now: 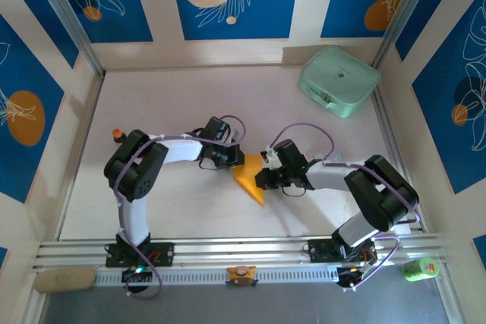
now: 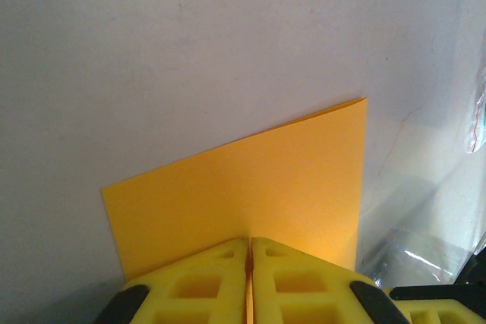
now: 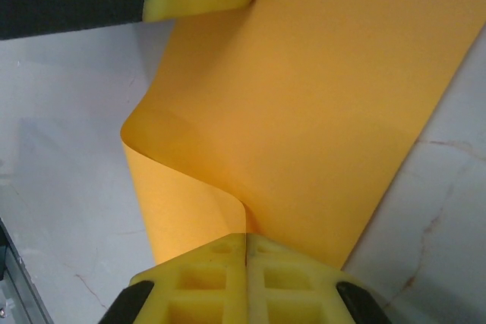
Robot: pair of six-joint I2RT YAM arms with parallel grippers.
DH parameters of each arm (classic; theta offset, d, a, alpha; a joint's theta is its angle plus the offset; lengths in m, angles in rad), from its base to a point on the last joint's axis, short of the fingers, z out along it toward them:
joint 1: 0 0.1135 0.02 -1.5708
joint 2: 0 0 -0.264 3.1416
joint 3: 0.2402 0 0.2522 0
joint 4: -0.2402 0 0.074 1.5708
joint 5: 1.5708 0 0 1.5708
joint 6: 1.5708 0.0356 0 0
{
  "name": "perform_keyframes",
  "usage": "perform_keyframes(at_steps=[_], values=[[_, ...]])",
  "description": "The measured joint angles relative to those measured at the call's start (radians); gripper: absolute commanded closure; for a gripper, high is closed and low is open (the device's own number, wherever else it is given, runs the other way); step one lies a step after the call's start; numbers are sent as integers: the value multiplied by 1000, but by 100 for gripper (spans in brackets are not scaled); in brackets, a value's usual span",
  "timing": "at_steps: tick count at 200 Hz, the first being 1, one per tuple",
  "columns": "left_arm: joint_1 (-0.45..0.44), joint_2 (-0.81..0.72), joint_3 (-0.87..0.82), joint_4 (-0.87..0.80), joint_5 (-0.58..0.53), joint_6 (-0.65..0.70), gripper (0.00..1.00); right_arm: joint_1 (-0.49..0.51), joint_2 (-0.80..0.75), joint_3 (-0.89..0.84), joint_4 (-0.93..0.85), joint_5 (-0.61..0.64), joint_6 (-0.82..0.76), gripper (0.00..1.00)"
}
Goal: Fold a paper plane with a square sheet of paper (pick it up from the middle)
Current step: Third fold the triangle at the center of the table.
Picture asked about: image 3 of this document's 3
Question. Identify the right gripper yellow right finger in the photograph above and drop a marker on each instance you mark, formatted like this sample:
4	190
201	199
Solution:
292	286

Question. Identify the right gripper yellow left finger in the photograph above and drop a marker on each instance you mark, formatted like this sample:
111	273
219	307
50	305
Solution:
197	286

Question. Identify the yellow paper sheet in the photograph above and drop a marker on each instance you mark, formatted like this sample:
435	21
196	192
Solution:
303	92

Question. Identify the long aluminium mounting rail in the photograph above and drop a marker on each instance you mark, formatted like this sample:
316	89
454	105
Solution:
15	293

